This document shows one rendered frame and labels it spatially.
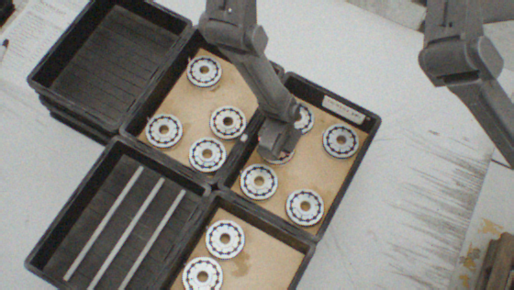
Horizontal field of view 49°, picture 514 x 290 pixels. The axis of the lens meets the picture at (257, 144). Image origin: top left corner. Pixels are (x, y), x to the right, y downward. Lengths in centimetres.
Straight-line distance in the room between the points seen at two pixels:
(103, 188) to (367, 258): 77
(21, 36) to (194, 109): 67
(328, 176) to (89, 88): 73
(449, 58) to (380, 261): 91
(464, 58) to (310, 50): 107
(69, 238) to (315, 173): 68
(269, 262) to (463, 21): 85
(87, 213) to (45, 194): 22
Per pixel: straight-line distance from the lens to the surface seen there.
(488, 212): 265
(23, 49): 200
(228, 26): 98
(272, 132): 135
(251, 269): 151
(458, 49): 91
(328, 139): 161
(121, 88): 171
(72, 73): 176
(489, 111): 98
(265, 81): 116
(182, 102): 167
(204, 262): 149
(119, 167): 161
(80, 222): 159
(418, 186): 180
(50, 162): 180
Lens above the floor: 232
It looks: 68 degrees down
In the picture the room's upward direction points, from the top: 8 degrees clockwise
